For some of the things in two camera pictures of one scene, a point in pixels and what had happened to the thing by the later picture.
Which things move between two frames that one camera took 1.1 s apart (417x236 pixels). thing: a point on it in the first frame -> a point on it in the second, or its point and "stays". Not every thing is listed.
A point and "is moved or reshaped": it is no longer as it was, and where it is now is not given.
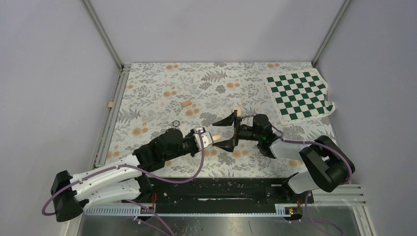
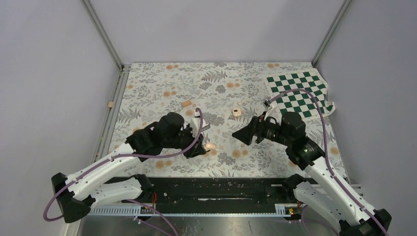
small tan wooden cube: x=238 y=110 stays
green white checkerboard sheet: x=299 y=96 stays
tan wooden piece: x=216 y=137 is moved or reshaped
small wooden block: x=186 y=103 stays
